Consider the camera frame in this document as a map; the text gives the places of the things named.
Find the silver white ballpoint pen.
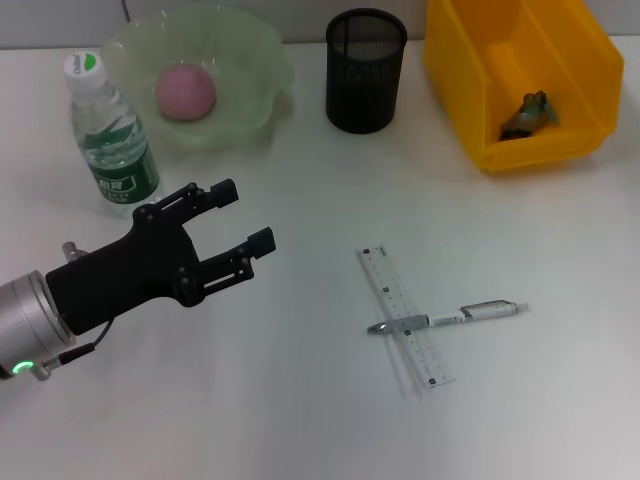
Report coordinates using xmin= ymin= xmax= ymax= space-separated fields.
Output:
xmin=367 ymin=298 xmax=530 ymax=336

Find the clear green-label water bottle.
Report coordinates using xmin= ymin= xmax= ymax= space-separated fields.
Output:
xmin=62 ymin=51 xmax=163 ymax=219

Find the pink peach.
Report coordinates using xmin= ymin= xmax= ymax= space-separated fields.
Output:
xmin=153 ymin=63 xmax=219 ymax=123

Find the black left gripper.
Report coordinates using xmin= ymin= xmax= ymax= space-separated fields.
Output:
xmin=45 ymin=177 xmax=278 ymax=337

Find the clear plastic ruler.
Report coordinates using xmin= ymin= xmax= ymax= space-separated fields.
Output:
xmin=355 ymin=241 xmax=458 ymax=397

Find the yellow plastic bin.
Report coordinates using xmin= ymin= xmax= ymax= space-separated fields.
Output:
xmin=424 ymin=0 xmax=625 ymax=174

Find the black mesh pen cup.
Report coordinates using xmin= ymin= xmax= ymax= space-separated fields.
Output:
xmin=325 ymin=8 xmax=408 ymax=135

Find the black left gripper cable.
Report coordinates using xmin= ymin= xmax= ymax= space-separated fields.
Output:
xmin=42 ymin=318 xmax=117 ymax=377

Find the translucent green fruit plate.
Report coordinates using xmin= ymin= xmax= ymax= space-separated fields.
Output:
xmin=99 ymin=2 xmax=296 ymax=154

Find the green plastic wrapper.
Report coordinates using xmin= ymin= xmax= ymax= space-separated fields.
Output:
xmin=497 ymin=90 xmax=559 ymax=141

